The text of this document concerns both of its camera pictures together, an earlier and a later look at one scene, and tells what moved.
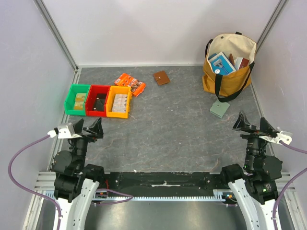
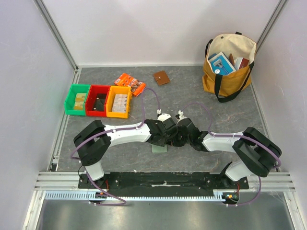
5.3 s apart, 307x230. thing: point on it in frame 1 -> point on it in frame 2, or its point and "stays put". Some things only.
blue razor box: (221, 65) stays put
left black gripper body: (87, 137) -> (160, 143)
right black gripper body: (254, 132) -> (183, 136)
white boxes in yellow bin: (120, 103) stays put
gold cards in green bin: (79, 101) stays put
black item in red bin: (99, 102) stays put
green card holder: (218, 108) -> (159, 149)
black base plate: (150, 184) stays put
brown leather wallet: (161, 77) stays put
